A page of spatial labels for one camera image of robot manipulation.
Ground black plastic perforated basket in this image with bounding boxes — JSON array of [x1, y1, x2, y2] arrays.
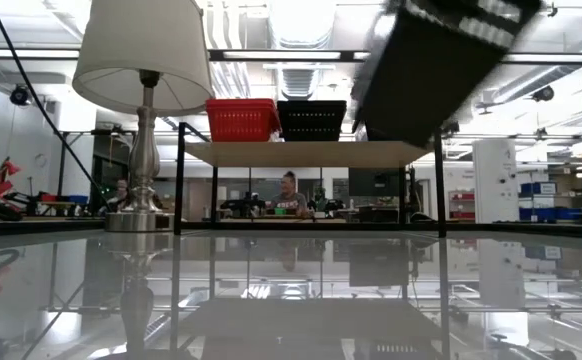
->
[[276, 99, 348, 143], [349, 0, 543, 150]]

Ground red plastic perforated basket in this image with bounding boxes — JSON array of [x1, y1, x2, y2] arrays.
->
[[205, 97, 283, 143]]

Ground wooden shelf black metal legs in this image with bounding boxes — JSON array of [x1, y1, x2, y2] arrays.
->
[[173, 121, 448, 239]]

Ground person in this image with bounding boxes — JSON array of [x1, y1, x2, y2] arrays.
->
[[269, 170, 313, 219], [104, 178, 133, 214]]

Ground black monitor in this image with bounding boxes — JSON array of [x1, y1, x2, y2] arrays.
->
[[347, 167, 403, 198]]

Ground white glossy table mat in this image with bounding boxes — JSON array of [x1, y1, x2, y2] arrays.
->
[[0, 228, 582, 360]]

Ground black overhead beam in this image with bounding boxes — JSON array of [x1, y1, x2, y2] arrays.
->
[[0, 47, 582, 65]]

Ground rack with red bins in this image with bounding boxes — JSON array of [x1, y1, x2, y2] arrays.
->
[[448, 188, 477, 222]]

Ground white shade silver table lamp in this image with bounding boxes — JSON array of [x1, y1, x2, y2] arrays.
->
[[71, 0, 216, 234]]

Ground white pillar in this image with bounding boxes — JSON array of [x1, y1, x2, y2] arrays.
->
[[472, 138, 519, 225]]

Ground blue storage bin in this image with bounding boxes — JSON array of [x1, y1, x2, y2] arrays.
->
[[518, 206, 582, 222], [519, 181, 558, 197]]

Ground black aluminium table frame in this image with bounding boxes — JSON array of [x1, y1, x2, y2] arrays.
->
[[0, 217, 582, 240]]

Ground thin black cable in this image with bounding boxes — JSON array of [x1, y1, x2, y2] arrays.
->
[[0, 0, 110, 211]]

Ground black round ceiling camera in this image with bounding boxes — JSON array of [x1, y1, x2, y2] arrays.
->
[[530, 85, 556, 104], [9, 84, 31, 107]]

